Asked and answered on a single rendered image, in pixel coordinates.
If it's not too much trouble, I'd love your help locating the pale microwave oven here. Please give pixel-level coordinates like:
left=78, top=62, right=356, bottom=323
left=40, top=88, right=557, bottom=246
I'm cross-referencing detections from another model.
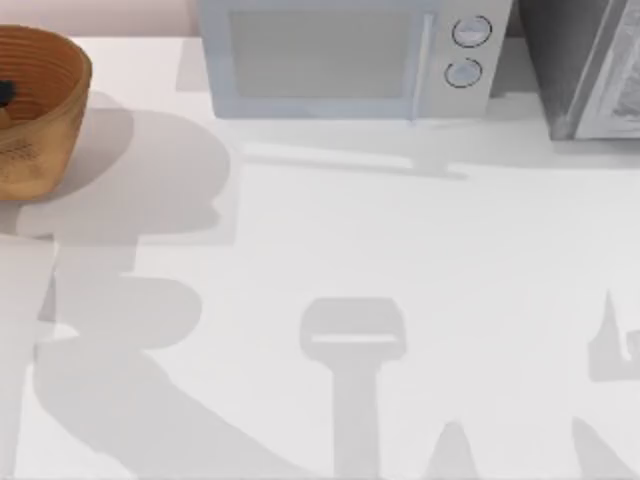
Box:
left=193, top=0, right=516, bottom=124

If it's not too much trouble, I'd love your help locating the brown wicker basket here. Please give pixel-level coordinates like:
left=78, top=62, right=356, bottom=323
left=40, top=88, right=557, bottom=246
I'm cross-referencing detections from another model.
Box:
left=0, top=25, right=94, bottom=202

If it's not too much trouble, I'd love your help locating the microwave knob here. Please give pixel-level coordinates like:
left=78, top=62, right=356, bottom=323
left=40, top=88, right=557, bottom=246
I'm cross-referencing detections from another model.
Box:
left=443, top=56, right=485, bottom=90
left=451, top=14, right=494, bottom=49

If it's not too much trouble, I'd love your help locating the microwave door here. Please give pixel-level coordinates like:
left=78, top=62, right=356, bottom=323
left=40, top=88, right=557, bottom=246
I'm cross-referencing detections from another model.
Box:
left=195, top=0, right=437, bottom=121

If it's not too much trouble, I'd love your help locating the microwave door handle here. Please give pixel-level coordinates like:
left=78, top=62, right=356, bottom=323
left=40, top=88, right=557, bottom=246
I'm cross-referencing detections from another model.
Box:
left=408, top=13, right=435, bottom=124

